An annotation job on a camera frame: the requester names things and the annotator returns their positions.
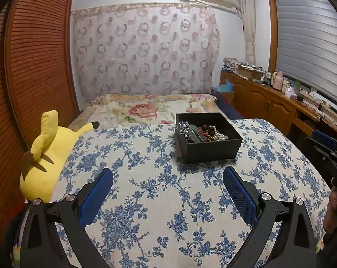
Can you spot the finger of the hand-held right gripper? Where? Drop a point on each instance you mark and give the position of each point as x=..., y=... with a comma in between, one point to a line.
x=324, y=139

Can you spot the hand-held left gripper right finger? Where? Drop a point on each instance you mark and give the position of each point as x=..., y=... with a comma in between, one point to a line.
x=239, y=195

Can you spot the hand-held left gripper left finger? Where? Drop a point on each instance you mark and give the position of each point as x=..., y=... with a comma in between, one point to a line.
x=97, y=198

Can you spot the black square box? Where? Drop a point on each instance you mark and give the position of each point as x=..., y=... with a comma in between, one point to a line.
x=213, y=152

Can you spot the pale green jade bangle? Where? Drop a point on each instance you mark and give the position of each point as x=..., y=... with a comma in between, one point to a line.
x=195, y=132

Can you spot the silver flower hairpin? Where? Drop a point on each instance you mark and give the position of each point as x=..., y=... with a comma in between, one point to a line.
x=183, y=127

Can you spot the person's right hand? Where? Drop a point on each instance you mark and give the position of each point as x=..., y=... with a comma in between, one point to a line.
x=336, y=215

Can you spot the pink tissue pack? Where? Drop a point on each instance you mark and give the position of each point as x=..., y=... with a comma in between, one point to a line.
x=290, y=93

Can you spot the blue floral bedsheet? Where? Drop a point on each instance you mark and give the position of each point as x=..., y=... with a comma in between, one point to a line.
x=157, y=201

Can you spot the yellow plush toy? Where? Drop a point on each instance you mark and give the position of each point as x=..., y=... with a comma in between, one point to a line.
x=51, y=150

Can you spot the long wooden cabinet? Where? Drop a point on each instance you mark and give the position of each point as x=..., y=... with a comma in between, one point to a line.
x=263, y=100

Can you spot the pink kettle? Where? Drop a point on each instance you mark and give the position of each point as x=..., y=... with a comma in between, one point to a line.
x=277, y=81

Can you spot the dark blue cloth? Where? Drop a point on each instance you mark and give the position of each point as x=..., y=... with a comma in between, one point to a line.
x=227, y=106

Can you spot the grey window blind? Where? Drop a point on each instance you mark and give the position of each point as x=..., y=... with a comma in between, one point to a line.
x=313, y=42

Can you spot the pink floral quilt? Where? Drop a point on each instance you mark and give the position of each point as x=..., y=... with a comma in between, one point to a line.
x=140, y=109

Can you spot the cardboard box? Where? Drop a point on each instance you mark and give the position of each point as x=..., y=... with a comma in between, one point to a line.
x=249, y=72

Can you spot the light blue bag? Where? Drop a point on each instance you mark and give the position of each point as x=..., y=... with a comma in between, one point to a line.
x=225, y=87

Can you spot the stack of patterned cloths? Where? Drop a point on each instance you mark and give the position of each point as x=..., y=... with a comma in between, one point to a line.
x=230, y=64

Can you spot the beige window curtain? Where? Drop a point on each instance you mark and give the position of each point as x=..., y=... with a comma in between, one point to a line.
x=248, y=28

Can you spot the brown slatted wardrobe door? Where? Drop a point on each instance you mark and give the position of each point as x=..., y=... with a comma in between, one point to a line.
x=37, y=75

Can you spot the circle-patterned sheer curtain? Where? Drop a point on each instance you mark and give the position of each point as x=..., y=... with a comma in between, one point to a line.
x=146, y=53

